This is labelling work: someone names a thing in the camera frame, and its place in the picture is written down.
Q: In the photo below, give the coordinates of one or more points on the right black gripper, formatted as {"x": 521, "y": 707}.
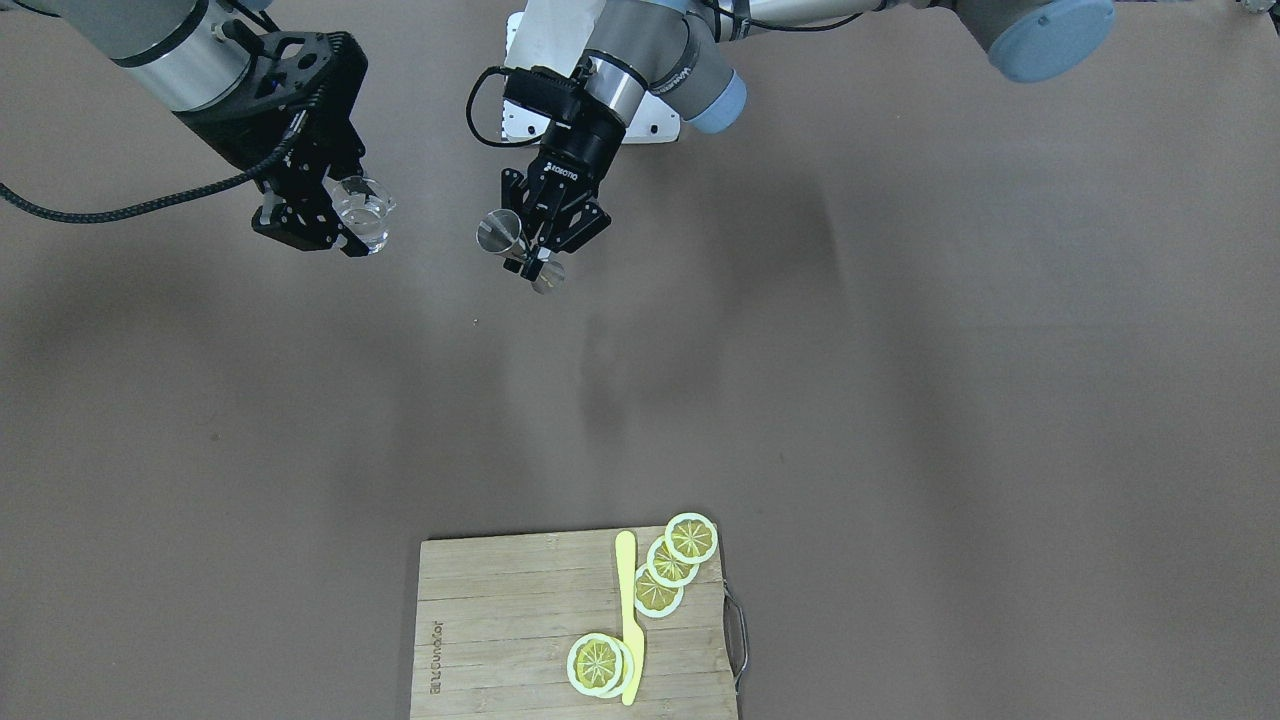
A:
{"x": 232, "y": 142}

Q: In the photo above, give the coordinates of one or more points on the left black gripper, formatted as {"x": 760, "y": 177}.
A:
{"x": 576, "y": 153}

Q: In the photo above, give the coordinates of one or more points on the steel double jigger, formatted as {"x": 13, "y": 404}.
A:
{"x": 501, "y": 233}

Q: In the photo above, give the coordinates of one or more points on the clear glass measuring cup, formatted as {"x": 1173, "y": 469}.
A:
{"x": 364, "y": 206}

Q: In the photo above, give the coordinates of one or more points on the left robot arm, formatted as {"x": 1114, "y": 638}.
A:
{"x": 684, "y": 53}

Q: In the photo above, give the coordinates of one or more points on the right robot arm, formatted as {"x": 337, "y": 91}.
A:
{"x": 176, "y": 50}

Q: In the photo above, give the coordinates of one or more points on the yellow plastic knife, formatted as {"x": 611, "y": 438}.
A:
{"x": 633, "y": 636}

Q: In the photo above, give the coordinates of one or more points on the lemon slice middle of row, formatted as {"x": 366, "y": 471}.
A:
{"x": 665, "y": 569}

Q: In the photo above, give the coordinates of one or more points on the bamboo cutting board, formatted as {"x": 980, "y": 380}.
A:
{"x": 497, "y": 617}

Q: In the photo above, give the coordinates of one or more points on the lemon slice near knife handle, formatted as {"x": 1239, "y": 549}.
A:
{"x": 652, "y": 599}

